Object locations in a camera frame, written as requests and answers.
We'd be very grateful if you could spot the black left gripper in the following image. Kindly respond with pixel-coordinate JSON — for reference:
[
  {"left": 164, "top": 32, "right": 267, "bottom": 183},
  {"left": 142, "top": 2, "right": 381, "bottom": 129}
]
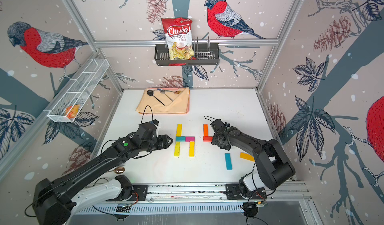
[{"left": 140, "top": 133, "right": 175, "bottom": 152}]

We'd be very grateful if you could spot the teal small block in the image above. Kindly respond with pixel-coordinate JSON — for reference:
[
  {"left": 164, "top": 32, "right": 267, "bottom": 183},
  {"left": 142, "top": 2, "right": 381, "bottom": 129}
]
[{"left": 176, "top": 136, "right": 186, "bottom": 142}]

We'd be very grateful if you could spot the yellow long block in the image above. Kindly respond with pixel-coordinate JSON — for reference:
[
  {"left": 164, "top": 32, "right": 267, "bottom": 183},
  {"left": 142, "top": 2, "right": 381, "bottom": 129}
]
[{"left": 174, "top": 141, "right": 181, "bottom": 157}]

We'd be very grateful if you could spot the orange long block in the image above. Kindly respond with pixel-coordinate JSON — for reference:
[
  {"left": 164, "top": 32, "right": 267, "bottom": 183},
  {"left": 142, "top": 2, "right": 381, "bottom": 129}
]
[{"left": 203, "top": 124, "right": 209, "bottom": 137}]

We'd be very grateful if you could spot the red small block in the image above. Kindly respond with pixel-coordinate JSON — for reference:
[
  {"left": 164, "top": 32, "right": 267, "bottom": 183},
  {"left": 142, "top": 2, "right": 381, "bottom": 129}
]
[{"left": 203, "top": 136, "right": 213, "bottom": 142}]

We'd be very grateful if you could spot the magenta block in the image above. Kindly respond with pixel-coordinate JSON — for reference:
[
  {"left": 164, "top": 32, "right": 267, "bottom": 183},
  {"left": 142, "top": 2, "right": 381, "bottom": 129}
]
[{"left": 185, "top": 136, "right": 195, "bottom": 142}]

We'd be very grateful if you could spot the lime yellow block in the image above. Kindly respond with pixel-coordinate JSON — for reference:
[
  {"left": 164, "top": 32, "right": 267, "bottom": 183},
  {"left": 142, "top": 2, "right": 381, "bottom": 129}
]
[{"left": 189, "top": 141, "right": 195, "bottom": 157}]

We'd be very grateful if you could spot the yellow orange block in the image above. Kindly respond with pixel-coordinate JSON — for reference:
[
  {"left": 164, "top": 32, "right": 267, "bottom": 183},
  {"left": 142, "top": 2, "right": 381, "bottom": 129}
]
[{"left": 240, "top": 152, "right": 255, "bottom": 162}]

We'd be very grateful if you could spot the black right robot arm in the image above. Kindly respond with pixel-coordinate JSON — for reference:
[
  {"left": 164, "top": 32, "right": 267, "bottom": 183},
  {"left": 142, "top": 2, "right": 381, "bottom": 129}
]
[{"left": 211, "top": 119, "right": 296, "bottom": 199}]

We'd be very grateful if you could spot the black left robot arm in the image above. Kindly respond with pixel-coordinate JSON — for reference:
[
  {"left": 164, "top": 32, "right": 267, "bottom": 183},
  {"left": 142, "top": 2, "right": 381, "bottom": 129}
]
[{"left": 31, "top": 120, "right": 173, "bottom": 225}]

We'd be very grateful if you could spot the teal long block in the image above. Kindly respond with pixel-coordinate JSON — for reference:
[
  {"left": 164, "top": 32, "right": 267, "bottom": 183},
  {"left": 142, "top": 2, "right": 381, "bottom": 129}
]
[{"left": 225, "top": 153, "right": 233, "bottom": 171}]

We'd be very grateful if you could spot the beige folded cloth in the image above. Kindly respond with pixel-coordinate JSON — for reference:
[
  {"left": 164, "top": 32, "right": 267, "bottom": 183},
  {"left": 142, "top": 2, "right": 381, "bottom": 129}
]
[{"left": 135, "top": 87, "right": 190, "bottom": 115}]

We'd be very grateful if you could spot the black ladle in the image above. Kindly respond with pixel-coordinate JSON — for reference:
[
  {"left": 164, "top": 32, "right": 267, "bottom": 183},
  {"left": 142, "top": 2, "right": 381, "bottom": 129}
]
[{"left": 147, "top": 90, "right": 165, "bottom": 106}]

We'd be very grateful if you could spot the silver spoon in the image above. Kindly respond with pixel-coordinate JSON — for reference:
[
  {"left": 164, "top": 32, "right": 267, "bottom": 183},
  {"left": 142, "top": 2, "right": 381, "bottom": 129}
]
[{"left": 157, "top": 88, "right": 174, "bottom": 102}]

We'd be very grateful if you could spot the wooden spoon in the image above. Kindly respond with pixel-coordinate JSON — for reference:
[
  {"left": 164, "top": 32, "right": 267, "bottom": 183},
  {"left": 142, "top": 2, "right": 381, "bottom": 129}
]
[{"left": 165, "top": 90, "right": 181, "bottom": 94}]

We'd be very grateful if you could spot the copper spoon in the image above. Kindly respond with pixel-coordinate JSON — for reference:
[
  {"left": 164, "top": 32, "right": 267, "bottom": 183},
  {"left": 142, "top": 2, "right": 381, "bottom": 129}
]
[{"left": 113, "top": 166, "right": 125, "bottom": 174}]

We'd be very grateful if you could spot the orange fruit in basket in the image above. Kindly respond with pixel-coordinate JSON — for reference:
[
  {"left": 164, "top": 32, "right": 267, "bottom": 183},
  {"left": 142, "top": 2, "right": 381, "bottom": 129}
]
[{"left": 64, "top": 105, "right": 80, "bottom": 120}]

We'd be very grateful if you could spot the red cassava chips bag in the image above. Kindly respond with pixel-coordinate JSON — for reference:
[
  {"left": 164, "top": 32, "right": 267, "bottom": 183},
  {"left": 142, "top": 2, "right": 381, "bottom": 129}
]
[{"left": 162, "top": 17, "right": 194, "bottom": 60}]

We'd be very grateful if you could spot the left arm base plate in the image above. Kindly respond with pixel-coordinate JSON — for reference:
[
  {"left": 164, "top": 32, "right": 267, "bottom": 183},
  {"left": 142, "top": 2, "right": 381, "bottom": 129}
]
[{"left": 119, "top": 185, "right": 149, "bottom": 202}]

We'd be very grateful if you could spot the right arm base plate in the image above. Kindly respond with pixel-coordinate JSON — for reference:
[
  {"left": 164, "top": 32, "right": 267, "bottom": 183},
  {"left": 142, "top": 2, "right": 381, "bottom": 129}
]
[{"left": 223, "top": 183, "right": 267, "bottom": 200}]

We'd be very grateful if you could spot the aluminium rail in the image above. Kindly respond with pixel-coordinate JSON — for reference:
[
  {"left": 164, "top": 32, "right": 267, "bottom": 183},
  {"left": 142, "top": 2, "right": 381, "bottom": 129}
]
[{"left": 64, "top": 181, "right": 310, "bottom": 203}]

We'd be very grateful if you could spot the black wire rack basket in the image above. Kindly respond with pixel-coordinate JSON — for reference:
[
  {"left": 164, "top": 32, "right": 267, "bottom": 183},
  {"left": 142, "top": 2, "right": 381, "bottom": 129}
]
[{"left": 155, "top": 38, "right": 220, "bottom": 66}]

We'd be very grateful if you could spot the white wire wall basket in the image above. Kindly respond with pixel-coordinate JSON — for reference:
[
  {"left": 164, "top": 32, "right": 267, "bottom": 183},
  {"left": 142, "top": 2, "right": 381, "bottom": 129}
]
[{"left": 48, "top": 58, "right": 110, "bottom": 123}]

